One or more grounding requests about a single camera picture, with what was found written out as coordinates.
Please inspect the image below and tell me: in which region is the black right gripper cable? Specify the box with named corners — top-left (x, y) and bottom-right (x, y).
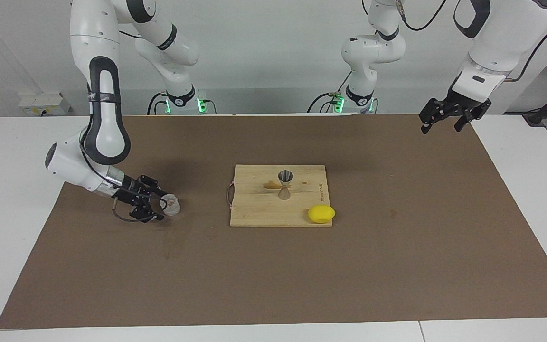
top-left (80, 128), bottom-right (156, 223)

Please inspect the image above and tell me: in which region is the small clear glass cup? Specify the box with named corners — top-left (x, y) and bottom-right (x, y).
top-left (160, 194), bottom-right (180, 217)

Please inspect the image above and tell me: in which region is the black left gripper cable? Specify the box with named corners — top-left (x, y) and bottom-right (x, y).
top-left (398, 0), bottom-right (547, 84)

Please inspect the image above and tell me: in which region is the white power strip box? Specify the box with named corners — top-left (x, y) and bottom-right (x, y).
top-left (19, 93), bottom-right (71, 116)

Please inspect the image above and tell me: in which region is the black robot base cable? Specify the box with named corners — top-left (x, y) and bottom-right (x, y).
top-left (147, 91), bottom-right (172, 115)
top-left (306, 70), bottom-right (352, 114)

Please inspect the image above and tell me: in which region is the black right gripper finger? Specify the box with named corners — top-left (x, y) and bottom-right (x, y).
top-left (130, 201), bottom-right (165, 223)
top-left (138, 176), bottom-right (169, 198)

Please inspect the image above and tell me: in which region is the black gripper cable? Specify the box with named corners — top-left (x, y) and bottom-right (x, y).
top-left (80, 128), bottom-right (156, 223)
top-left (398, 0), bottom-right (547, 84)

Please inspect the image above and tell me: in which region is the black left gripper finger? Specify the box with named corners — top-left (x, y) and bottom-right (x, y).
top-left (419, 99), bottom-right (450, 135)
top-left (453, 106), bottom-right (482, 133)

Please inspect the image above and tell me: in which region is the yellow lemon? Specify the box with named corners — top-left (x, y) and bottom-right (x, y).
top-left (308, 205), bottom-right (336, 224)

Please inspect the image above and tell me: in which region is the wooden cutting board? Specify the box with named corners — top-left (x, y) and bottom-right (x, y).
top-left (226, 164), bottom-right (333, 228)

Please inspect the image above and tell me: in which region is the steel double jigger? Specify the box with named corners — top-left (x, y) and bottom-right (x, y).
top-left (277, 170), bottom-right (294, 201)

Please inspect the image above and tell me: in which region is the brown table mat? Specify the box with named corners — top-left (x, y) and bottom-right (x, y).
top-left (0, 113), bottom-right (547, 330)

